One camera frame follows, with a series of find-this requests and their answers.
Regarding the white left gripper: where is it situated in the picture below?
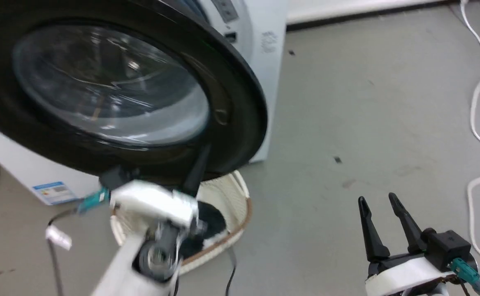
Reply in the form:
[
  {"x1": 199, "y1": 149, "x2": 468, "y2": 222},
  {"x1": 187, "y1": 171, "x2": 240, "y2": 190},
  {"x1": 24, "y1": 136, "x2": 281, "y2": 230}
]
[{"x1": 109, "y1": 144, "x2": 212, "y2": 231}]

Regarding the teal left camera connector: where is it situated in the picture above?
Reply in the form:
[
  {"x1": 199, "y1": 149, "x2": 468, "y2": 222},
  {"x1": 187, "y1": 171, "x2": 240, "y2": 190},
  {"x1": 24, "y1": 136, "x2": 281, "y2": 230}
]
[{"x1": 77, "y1": 188, "x2": 111, "y2": 215}]

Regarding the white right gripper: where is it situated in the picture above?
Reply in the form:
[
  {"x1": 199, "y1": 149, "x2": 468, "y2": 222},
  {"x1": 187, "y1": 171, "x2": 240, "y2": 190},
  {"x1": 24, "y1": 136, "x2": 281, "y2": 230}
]
[{"x1": 357, "y1": 192, "x2": 480, "y2": 296}]

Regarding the dark cable with white tag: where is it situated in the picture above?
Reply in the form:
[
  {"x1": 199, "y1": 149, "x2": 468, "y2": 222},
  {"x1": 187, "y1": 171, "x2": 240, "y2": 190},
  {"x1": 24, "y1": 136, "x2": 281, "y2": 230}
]
[{"x1": 44, "y1": 208, "x2": 78, "y2": 296}]

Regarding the teal camera connector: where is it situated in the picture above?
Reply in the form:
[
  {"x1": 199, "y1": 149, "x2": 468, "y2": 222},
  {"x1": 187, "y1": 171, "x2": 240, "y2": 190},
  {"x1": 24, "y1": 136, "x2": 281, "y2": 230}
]
[
  {"x1": 77, "y1": 188, "x2": 111, "y2": 215},
  {"x1": 449, "y1": 258, "x2": 480, "y2": 295}
]

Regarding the white wicker laundry basket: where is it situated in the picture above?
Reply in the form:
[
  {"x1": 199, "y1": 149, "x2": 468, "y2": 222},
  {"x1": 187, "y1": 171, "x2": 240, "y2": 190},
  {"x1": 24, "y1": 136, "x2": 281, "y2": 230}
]
[{"x1": 110, "y1": 170, "x2": 253, "y2": 276}]

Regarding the white washing machine body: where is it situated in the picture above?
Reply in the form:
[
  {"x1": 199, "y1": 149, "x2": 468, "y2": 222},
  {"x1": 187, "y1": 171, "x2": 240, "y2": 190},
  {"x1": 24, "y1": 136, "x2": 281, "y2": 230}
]
[{"x1": 0, "y1": 0, "x2": 288, "y2": 206}]

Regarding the teal right camera connector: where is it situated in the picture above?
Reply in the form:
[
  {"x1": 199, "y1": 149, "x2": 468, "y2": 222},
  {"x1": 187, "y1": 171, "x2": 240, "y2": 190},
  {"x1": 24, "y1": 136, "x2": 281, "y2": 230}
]
[{"x1": 449, "y1": 258, "x2": 480, "y2": 295}]

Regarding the blue energy label sticker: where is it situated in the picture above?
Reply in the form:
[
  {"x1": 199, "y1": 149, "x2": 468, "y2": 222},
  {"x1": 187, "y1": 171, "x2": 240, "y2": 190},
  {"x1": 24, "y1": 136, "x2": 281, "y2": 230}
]
[{"x1": 32, "y1": 181, "x2": 78, "y2": 206}]

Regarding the thin black cable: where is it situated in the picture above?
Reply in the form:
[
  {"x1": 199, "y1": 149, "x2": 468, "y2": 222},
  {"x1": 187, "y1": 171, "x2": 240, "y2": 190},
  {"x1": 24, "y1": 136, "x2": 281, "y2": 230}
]
[{"x1": 225, "y1": 246, "x2": 239, "y2": 296}]

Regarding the black round glass washer door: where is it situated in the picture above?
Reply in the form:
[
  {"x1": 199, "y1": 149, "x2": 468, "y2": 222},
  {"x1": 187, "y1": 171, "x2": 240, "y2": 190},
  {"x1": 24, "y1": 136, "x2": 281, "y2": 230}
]
[{"x1": 0, "y1": 0, "x2": 269, "y2": 186}]

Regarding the black and white clothing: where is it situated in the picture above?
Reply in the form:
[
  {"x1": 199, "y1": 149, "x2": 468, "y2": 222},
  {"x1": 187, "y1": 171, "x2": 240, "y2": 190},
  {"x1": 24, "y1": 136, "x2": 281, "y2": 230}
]
[{"x1": 180, "y1": 201, "x2": 228, "y2": 259}]

